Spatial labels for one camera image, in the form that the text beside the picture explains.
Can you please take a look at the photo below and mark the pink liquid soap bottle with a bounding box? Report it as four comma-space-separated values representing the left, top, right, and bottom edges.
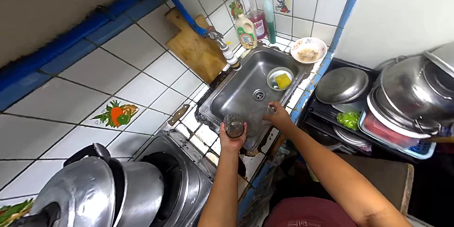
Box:
248, 0, 267, 40

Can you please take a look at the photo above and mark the light blue plastic basket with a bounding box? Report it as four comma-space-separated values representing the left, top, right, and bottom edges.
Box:
358, 111, 437, 160

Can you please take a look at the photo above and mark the red plastic container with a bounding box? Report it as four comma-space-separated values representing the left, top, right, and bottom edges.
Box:
362, 111, 420, 149

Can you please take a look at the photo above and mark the round dented metal lid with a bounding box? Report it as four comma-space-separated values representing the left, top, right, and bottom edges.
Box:
315, 67, 369, 105

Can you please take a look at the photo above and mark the beige jug bottle green label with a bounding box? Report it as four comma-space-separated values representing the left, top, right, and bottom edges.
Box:
235, 14, 258, 50

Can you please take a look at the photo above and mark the floral white bowl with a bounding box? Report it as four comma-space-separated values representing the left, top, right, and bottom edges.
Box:
290, 37, 328, 65

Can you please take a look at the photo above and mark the large metal pot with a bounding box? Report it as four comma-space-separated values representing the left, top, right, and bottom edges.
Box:
380, 55, 454, 130

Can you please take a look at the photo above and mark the person's right hand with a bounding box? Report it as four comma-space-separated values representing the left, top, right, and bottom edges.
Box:
262, 101, 294, 135

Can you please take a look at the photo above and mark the clear glass with handle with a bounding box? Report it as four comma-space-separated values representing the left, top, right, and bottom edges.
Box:
248, 105, 276, 137

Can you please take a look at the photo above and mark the person's left hand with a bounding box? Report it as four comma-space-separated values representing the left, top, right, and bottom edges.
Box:
219, 121, 248, 152

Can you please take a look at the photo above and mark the black dish rack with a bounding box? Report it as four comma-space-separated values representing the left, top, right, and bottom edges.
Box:
300, 58, 419, 164

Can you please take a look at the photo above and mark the green plastic bag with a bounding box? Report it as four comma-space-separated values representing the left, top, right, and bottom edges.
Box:
336, 111, 361, 131

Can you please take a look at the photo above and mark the person's left forearm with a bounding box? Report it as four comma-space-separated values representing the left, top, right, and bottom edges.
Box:
197, 148, 240, 227

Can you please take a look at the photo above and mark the person's body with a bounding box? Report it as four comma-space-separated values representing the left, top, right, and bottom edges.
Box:
264, 196, 357, 227

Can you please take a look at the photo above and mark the small bowl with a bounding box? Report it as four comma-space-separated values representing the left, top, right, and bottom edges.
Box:
267, 67, 294, 92

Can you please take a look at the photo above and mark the wooden cutting board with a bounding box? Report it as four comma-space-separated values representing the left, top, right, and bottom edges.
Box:
165, 7, 228, 85

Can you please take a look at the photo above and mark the stainless steel sink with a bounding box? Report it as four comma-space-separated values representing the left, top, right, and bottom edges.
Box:
198, 45, 314, 152

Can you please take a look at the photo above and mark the metal faucet with white fitting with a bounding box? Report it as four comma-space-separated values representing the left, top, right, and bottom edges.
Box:
205, 26, 242, 71

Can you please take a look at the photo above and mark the tall green bottle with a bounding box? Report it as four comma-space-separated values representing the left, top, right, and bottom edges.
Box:
263, 0, 276, 44

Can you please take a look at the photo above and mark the clear drinking glass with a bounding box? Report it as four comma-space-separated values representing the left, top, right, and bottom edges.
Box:
223, 113, 244, 139

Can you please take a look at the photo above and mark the knife with wooden handle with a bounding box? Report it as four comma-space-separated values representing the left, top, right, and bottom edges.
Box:
157, 104, 191, 132

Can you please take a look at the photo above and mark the metal plate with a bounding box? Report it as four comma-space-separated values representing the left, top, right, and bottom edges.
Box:
333, 124, 371, 147

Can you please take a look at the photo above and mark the white rimmed basin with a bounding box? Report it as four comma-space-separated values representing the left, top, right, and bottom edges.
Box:
367, 87, 442, 139

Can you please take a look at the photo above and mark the aluminium pot lid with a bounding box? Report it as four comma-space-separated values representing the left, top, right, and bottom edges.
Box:
29, 143, 116, 227

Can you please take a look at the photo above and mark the person's right forearm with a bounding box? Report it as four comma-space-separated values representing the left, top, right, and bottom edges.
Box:
282, 124, 414, 227

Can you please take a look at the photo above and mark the yellow sponge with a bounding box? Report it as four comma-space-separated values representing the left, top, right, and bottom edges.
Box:
275, 73, 292, 89

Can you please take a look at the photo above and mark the blue water pipe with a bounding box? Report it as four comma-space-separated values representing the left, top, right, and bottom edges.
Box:
0, 0, 208, 92

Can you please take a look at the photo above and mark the gas stove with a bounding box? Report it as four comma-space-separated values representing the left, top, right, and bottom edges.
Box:
133, 130, 215, 227

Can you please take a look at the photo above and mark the large aluminium pot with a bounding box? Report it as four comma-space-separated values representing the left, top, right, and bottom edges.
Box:
106, 157, 165, 227

